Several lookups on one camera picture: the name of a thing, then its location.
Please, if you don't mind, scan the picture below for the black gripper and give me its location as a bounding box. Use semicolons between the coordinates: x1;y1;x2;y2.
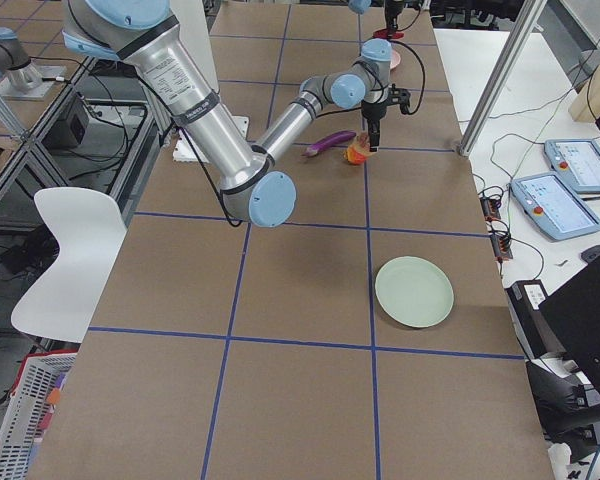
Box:
362;85;411;152
384;0;405;31

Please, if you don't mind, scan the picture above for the red chili pepper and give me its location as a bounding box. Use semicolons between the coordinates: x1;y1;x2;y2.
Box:
372;29;404;40

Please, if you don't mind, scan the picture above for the green pink peach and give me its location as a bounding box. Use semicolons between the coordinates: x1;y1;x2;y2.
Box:
356;132;370;149

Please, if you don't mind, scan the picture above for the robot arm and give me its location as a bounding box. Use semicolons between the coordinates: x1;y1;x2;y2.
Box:
63;0;410;227
347;0;406;34

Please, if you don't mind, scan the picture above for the red pomegranate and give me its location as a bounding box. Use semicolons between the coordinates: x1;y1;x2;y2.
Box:
344;143;371;165

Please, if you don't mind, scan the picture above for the purple eggplant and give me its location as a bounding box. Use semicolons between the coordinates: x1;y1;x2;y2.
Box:
303;130;356;157

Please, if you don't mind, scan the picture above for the pink plate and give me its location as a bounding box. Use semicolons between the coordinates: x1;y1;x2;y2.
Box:
390;49;401;70

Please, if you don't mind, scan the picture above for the light green plate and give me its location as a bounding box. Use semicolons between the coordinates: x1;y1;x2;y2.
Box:
375;256;454;328

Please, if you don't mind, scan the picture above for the near blue teach pendant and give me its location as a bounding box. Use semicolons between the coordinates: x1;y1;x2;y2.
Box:
510;172;600;241

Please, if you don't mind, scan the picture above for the blue teach pendant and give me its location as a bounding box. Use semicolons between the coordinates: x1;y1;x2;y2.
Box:
544;139;600;194
510;172;600;241

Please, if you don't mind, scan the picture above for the far blue teach pendant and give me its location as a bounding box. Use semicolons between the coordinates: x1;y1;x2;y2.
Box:
544;139;600;194

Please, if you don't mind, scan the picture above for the black monitor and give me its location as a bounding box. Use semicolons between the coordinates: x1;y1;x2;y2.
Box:
540;255;600;393

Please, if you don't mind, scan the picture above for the white chair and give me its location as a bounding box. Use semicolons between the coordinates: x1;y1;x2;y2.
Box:
11;187;127;343

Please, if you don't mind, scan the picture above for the white plastic basket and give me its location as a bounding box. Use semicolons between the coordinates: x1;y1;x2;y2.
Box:
0;350;77;479

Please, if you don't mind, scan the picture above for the aluminium frame post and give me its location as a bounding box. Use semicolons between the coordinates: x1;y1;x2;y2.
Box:
457;0;547;157

